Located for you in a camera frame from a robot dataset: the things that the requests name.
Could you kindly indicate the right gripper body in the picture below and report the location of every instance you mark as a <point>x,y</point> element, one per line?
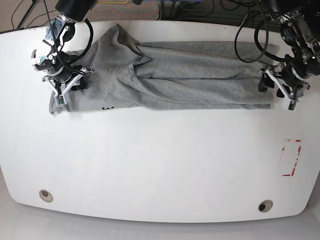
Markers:
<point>58,80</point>

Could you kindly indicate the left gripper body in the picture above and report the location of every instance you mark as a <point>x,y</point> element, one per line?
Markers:
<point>288,80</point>

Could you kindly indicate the grey t-shirt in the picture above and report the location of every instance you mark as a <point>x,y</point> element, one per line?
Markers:
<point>170,75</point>

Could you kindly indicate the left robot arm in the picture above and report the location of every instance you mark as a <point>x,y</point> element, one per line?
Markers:
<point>299,22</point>

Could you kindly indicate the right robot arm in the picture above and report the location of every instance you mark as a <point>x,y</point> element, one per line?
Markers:
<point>61,30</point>

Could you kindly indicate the red tape rectangle marking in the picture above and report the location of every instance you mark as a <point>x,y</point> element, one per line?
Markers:
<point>290,153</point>

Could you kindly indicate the black tripod stand leg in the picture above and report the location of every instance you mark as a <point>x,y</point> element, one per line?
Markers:
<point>26,14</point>

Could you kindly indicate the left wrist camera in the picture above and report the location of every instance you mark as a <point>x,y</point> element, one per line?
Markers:
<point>290,104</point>

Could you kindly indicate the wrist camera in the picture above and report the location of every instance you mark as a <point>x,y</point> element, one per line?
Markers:
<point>290,104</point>
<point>62,99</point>

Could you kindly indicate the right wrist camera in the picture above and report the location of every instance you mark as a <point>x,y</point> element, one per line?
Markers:
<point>62,99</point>

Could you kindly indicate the left table cable grommet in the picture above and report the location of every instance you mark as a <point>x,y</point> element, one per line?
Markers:
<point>46,196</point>

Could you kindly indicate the table cable grommet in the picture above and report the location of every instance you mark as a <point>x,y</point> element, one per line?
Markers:
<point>265,206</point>
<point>46,196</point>

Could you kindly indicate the right table cable grommet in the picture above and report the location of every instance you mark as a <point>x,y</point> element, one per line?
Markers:
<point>265,206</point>

